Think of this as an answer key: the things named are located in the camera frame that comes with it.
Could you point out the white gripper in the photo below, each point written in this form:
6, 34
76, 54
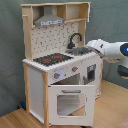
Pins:
98, 46

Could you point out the white toy microwave door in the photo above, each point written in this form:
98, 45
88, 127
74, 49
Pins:
88, 16

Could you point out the toy oven door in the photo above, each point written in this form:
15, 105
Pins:
71, 104

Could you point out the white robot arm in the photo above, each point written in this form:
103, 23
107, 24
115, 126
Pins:
112, 52

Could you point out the wooden toy kitchen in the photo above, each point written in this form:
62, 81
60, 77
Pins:
47, 40

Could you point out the grey ice dispenser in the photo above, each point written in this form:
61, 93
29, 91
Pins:
91, 73

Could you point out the grey toy sink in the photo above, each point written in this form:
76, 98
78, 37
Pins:
78, 51

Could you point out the right oven knob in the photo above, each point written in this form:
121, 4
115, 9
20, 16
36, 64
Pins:
74, 69

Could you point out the oven knob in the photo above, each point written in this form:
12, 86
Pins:
56, 75
74, 69

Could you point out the left oven knob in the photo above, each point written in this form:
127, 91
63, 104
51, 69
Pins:
56, 75

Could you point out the black toy stovetop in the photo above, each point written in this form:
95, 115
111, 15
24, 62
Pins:
52, 59

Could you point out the grey range hood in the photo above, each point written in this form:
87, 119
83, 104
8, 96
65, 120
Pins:
48, 18

